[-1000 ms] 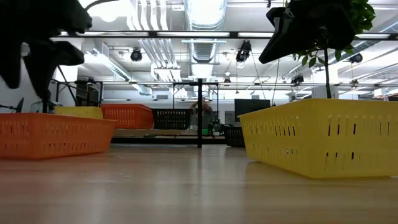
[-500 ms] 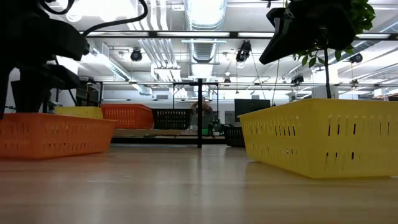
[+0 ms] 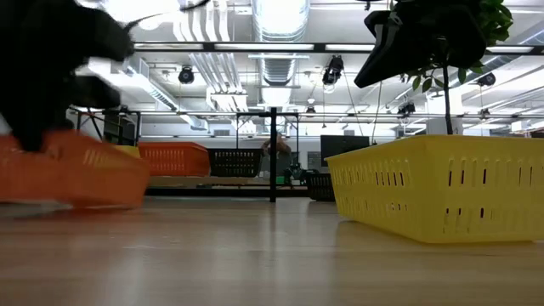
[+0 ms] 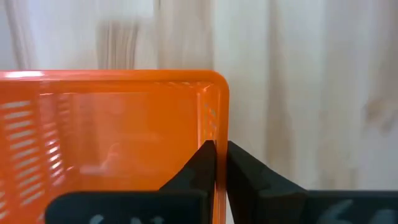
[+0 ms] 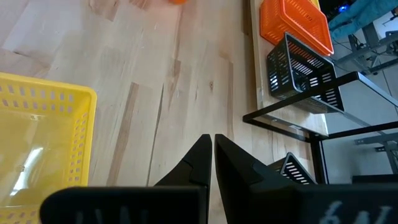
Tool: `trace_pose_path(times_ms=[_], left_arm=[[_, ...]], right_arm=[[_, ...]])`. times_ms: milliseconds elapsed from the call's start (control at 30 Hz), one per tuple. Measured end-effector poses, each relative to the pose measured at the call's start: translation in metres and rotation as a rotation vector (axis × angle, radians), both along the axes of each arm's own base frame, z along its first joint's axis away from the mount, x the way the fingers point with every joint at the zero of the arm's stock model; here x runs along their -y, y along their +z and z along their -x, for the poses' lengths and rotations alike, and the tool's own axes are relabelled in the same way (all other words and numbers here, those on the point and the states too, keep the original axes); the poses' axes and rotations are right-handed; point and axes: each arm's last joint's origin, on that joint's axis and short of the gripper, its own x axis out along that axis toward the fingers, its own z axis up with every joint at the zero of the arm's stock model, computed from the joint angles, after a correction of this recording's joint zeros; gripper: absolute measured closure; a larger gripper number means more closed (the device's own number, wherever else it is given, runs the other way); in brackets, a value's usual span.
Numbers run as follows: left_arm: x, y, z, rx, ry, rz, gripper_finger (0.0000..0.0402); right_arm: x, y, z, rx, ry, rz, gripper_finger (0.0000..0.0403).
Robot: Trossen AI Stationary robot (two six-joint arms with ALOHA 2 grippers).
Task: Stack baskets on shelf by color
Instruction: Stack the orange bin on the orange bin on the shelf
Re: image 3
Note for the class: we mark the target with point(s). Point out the black computer monitor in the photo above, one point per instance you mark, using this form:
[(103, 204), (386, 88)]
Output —
[(344, 149)]

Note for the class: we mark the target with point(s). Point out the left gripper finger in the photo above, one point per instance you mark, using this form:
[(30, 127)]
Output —
[(32, 136)]

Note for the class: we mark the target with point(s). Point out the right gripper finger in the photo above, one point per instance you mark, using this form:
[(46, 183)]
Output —
[(376, 68)]

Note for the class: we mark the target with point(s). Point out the black vertical frame post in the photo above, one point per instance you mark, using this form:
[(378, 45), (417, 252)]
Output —
[(272, 149)]

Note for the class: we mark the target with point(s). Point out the black metal rack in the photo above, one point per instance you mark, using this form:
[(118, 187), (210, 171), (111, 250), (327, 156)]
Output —
[(123, 132)]

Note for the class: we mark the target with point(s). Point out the orange plastic slotted basket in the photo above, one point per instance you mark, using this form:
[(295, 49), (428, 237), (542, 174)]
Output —
[(174, 161), (85, 178)]

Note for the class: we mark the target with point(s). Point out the black ceiling spotlight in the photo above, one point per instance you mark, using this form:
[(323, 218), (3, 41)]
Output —
[(185, 75), (485, 79), (332, 70), (406, 107)]

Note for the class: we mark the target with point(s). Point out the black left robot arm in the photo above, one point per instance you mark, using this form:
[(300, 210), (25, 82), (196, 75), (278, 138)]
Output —
[(51, 30)]

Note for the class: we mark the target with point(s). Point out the person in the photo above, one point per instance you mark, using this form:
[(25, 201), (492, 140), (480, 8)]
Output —
[(278, 146)]

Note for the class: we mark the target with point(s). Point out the black plastic slotted basket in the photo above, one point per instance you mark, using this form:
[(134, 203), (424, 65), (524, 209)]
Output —
[(234, 163), (321, 187)]

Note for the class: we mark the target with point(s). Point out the yellow plastic slotted basket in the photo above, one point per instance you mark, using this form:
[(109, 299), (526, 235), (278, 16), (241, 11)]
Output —
[(129, 151), (425, 191)]

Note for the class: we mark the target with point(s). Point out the silver ceiling air duct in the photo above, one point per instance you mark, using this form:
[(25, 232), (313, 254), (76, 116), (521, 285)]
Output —
[(280, 25)]

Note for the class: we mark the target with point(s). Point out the green leafy potted tree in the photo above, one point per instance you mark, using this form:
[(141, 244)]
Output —
[(446, 106)]

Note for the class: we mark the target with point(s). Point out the black rear frame rail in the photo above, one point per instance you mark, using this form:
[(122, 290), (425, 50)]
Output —
[(212, 191)]

